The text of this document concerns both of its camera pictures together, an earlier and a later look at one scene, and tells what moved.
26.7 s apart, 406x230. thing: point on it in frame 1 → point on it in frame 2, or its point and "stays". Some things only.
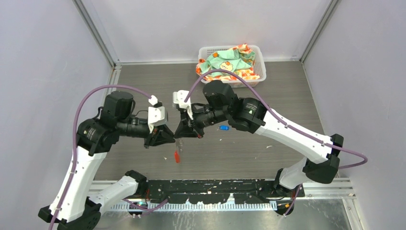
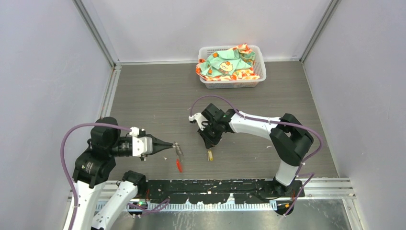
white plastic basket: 259,64 stays
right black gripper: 188,127 → 210,142
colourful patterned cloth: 239,59 stays
